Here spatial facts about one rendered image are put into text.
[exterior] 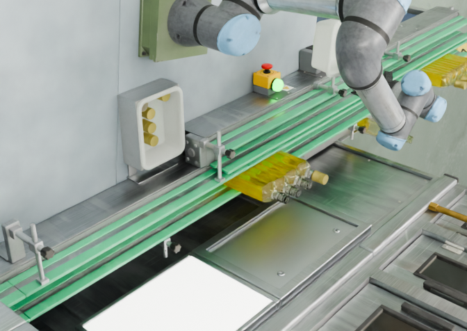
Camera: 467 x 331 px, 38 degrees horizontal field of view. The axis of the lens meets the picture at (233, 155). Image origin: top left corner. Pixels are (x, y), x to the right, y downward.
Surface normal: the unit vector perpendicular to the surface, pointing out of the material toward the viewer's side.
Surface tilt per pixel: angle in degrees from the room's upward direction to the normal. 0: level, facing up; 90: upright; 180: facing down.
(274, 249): 90
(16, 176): 0
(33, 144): 0
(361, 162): 90
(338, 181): 89
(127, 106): 90
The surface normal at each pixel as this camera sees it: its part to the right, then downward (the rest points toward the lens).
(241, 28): 0.66, 0.44
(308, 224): -0.01, -0.88
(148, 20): -0.66, 0.23
